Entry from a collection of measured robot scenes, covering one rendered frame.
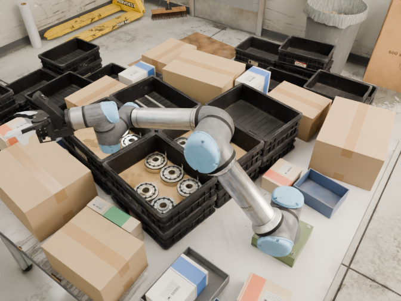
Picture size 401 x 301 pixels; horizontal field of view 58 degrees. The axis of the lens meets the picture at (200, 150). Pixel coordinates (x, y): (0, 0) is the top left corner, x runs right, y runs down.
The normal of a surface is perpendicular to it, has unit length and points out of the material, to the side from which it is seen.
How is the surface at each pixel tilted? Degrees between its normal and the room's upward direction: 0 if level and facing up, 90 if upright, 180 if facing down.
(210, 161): 84
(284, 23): 90
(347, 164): 90
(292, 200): 8
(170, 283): 0
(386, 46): 76
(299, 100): 0
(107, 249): 0
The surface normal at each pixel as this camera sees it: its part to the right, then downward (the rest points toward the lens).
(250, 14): -0.58, 0.55
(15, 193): 0.00, -0.73
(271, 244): -0.29, 0.72
